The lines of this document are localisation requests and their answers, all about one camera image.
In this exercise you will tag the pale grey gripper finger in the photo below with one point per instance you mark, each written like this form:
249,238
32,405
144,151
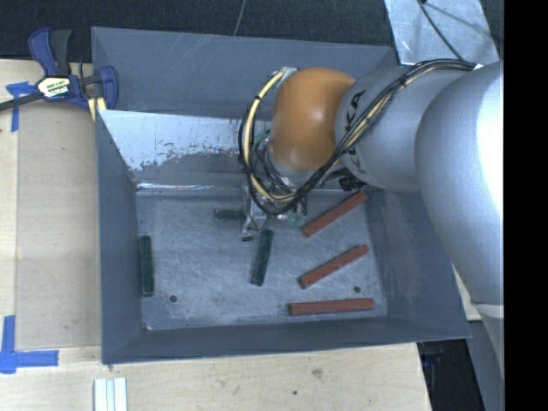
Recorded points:
251,227
247,238

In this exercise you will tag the dark green flat block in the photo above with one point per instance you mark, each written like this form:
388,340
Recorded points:
146,266
229,215
262,257

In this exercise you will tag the grey metal bin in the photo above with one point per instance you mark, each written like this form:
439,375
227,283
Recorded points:
205,268

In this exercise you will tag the red-brown flat block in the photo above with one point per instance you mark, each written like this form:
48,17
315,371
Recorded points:
330,307
335,214
334,266

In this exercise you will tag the pale wood flat board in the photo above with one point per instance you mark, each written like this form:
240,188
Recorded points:
57,229

